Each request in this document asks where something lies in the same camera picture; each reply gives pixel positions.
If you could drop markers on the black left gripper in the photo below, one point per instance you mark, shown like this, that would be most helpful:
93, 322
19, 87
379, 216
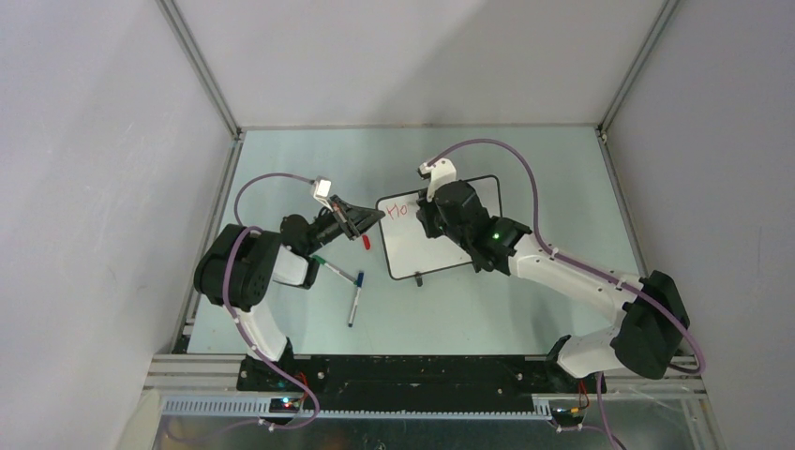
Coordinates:
352, 220

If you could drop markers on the aluminium frame rail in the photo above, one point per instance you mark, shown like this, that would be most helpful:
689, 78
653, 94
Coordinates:
662, 20
177, 21

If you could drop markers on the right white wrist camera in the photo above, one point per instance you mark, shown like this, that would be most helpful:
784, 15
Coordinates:
438, 173

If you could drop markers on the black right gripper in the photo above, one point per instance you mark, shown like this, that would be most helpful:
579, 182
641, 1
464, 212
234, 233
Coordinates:
426, 213

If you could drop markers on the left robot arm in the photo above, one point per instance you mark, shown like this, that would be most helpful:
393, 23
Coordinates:
242, 263

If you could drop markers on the grey cable duct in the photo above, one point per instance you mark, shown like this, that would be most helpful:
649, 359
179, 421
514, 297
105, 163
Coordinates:
267, 407

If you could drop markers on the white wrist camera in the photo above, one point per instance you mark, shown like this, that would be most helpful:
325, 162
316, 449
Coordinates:
321, 188
438, 173

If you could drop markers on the green whiteboard marker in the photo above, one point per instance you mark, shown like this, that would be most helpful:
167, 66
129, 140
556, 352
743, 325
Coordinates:
336, 270

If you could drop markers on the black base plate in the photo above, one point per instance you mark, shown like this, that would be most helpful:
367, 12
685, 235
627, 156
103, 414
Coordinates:
417, 383

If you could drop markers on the blue whiteboard marker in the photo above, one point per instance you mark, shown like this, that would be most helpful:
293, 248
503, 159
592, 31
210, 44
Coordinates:
357, 294

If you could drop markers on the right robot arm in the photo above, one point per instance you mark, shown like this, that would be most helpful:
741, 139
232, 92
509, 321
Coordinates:
646, 315

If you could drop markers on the left aluminium frame rail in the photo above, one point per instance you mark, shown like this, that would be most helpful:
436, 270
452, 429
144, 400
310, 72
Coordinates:
177, 21

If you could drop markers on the white whiteboard black frame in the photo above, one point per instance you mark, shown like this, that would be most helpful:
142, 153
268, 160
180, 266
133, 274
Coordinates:
409, 253

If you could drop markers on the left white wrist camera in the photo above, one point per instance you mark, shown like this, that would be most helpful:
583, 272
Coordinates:
321, 188

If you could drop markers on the right aluminium frame rail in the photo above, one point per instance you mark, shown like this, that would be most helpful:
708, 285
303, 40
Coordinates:
662, 20

